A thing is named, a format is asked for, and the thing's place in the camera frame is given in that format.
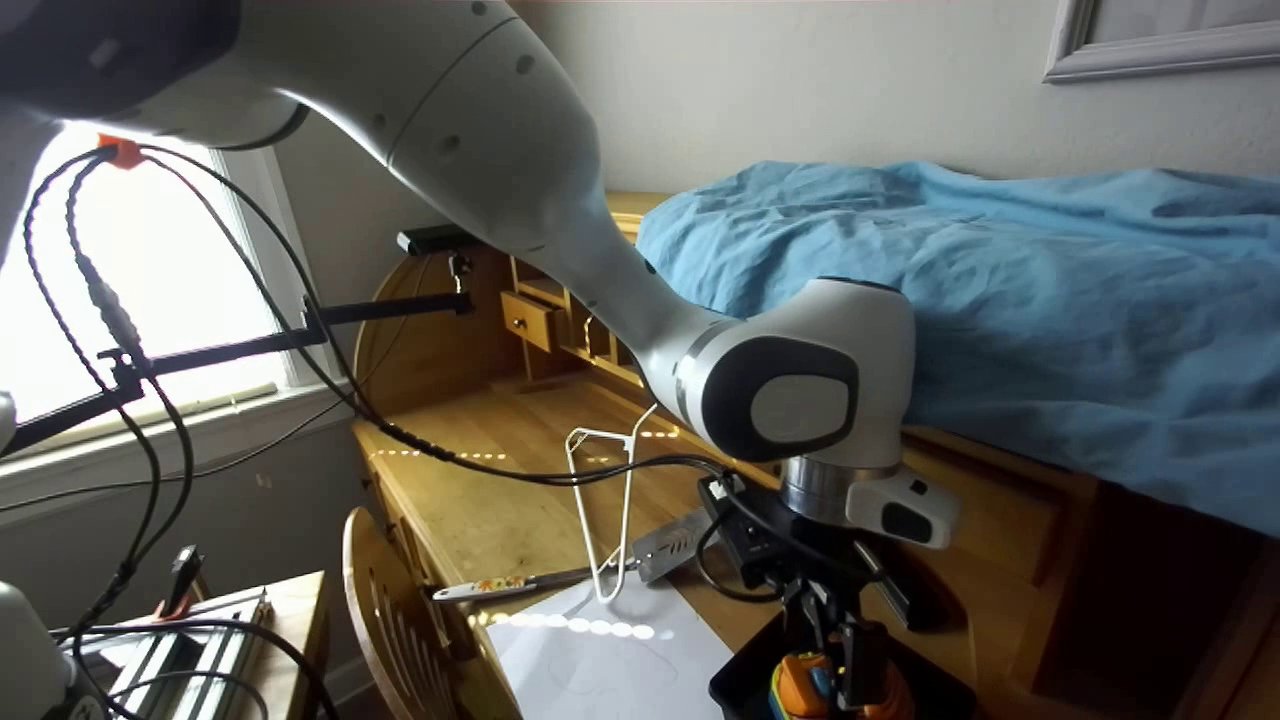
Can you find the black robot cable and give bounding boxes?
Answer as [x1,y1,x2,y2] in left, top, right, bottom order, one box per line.
[132,134,734,492]

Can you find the grey picture frame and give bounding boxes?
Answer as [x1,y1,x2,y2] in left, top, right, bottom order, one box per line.
[1042,0,1280,89]

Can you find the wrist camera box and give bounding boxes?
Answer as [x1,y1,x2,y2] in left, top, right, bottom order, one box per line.
[841,468,965,553]

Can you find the black camera stand rod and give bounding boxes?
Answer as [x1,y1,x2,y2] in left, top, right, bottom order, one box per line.
[0,221,480,459]

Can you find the white paper sheet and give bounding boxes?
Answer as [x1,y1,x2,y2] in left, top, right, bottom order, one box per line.
[485,576,742,720]

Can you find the wooden chair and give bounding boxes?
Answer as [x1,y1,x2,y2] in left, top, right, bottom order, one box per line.
[336,498,464,720]

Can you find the orange toy car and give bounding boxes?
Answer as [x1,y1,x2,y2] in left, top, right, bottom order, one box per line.
[767,648,922,720]

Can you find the grey aluminium rail block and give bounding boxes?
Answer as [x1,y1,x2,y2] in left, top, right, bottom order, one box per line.
[96,593,275,720]

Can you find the wooden roll-top desk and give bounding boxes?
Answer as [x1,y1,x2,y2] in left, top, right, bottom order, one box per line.
[349,188,1280,720]

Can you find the white plastic hanger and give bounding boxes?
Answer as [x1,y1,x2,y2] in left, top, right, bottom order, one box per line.
[560,400,668,610]

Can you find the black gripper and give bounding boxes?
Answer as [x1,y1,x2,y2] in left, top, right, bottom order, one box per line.
[725,494,965,700]

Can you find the wooden side table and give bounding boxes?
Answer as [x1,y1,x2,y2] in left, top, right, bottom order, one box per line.
[51,567,336,720]

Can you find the black braided cable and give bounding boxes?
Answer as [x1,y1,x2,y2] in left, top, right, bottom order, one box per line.
[16,145,206,644]

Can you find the blue cloth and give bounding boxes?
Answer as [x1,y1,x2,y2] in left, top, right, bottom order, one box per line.
[636,156,1280,545]

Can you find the red handled tool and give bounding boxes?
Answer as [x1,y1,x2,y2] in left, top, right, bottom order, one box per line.
[155,539,207,622]

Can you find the black tray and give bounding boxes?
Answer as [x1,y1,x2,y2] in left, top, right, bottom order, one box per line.
[709,610,983,720]

